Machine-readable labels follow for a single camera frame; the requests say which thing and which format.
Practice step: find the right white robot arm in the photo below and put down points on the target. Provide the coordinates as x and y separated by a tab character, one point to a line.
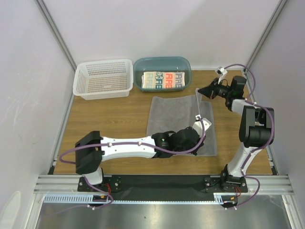
256	130

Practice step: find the teal plastic tub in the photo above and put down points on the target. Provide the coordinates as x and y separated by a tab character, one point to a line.
161	64

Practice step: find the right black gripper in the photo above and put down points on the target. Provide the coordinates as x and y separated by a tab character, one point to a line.
212	90

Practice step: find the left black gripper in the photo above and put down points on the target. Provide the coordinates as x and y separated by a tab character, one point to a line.
198	143

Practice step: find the aluminium frame rail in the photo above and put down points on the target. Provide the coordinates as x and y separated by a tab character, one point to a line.
74	189

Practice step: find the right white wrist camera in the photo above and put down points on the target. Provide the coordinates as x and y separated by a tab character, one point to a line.
221	72

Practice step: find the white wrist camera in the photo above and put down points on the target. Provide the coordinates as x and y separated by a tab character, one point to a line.
221	72
201	125

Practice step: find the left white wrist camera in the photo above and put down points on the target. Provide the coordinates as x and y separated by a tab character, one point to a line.
201	125

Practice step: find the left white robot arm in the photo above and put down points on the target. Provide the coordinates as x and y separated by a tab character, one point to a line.
93	149

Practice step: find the white plastic basket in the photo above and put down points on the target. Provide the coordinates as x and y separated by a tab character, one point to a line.
103	79

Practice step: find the grey towel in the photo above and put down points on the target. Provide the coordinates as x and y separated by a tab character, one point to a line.
170	115

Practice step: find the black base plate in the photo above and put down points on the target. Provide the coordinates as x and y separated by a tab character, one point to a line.
167	187

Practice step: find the orange white lettered towel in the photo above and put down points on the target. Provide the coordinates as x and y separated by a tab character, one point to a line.
163	80

